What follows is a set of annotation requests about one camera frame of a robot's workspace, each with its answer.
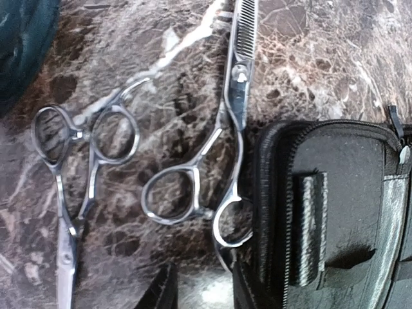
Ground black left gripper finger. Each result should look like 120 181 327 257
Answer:
135 263 178 309

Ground silver thinning shears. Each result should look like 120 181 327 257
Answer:
140 0 260 274

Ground silver straight scissors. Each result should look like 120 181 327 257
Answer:
31 77 151 308

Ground black zippered tool case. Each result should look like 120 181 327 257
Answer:
233 106 411 308

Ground white and navy bowl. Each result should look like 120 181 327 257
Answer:
1 0 61 111

